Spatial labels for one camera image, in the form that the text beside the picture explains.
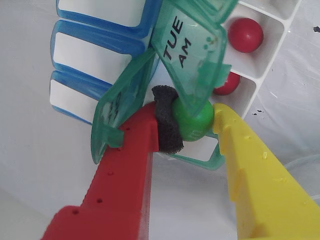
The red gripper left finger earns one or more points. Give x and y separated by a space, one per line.
120 187

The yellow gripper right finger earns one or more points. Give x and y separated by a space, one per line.
262 187

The green candy pill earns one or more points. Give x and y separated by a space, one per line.
197 125

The red candy pill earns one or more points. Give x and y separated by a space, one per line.
246 35
228 85

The blue green pill organizer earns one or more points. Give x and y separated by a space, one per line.
175 37

